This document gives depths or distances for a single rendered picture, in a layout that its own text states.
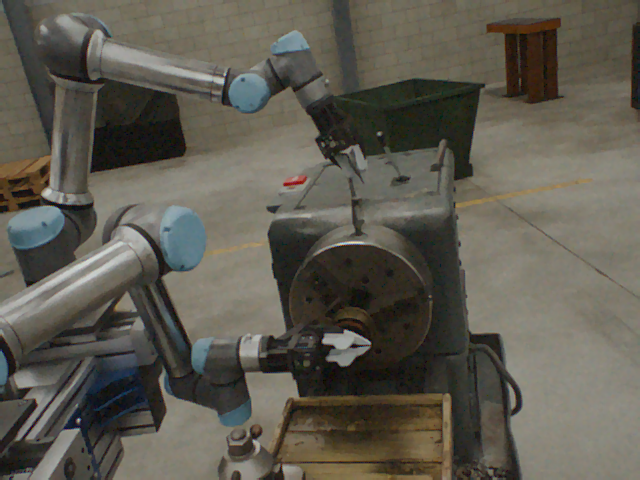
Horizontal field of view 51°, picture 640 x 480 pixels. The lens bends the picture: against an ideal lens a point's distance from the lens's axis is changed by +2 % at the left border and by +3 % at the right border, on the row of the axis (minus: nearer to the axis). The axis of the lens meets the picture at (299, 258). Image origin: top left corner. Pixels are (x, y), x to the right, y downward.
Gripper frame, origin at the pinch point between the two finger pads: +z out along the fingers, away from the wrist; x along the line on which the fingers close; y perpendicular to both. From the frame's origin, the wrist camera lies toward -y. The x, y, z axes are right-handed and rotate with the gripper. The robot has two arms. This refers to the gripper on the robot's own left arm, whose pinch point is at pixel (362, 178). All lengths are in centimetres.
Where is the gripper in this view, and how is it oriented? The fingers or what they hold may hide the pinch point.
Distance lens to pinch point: 155.0
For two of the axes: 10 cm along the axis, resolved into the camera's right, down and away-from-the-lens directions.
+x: 8.4, -4.0, -3.7
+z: 4.9, 8.4, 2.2
